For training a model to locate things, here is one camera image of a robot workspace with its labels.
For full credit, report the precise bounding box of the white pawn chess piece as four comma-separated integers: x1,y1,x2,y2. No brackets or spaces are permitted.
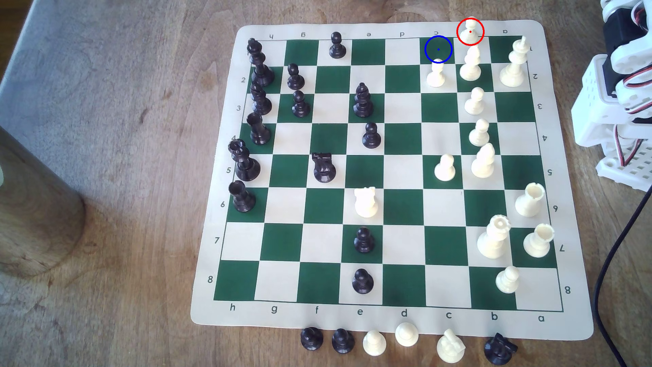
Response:
434,154,456,182
426,58,447,88
495,265,521,294
469,119,491,147
458,19,482,47
363,330,387,357
464,87,486,115
395,322,419,348

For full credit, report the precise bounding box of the black cable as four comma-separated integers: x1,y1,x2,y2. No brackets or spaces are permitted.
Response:
592,186,652,367

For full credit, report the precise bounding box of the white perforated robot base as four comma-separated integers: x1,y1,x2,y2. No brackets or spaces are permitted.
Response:
595,140,652,193

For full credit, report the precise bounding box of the white knight chess piece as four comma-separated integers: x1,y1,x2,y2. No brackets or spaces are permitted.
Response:
354,187,379,219

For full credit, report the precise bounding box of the white bishop chess piece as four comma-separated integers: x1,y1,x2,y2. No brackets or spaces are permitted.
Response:
459,45,483,82
471,143,496,178

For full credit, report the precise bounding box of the green and white chess mat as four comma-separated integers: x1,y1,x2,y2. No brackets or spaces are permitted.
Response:
190,19,595,341

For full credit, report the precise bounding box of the wooden cylinder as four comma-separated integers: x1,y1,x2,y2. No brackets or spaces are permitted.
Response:
0,125,86,278

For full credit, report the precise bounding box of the white rook chess piece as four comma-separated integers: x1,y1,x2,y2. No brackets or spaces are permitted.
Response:
514,182,546,218
523,223,555,259

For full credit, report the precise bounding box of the black rook chess piece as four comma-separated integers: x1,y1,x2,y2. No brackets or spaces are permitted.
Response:
246,112,272,146
228,180,256,213

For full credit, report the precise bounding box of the black pawn chess piece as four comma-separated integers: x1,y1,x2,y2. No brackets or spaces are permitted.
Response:
331,328,356,355
292,90,311,118
328,32,347,59
352,268,375,295
354,227,376,254
362,122,382,150
286,63,306,91
300,327,324,351

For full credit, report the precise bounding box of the black bishop chess piece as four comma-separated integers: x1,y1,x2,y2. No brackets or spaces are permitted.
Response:
353,83,374,118
250,83,273,116

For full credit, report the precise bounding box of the black knight chess piece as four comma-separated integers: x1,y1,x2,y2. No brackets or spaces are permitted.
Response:
312,152,337,184
483,333,519,366

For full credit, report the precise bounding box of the captured white knight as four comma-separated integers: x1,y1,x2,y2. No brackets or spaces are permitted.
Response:
436,328,466,364

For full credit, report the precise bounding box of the white queen chess piece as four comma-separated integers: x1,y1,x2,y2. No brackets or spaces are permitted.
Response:
477,214,511,260

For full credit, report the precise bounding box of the black king chess piece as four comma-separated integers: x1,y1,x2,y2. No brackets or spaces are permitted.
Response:
247,38,276,87

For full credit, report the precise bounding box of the white king chess piece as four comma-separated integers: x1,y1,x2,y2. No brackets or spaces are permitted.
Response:
499,36,529,88

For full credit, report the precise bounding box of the black queen chess piece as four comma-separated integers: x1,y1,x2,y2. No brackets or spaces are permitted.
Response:
228,139,261,182

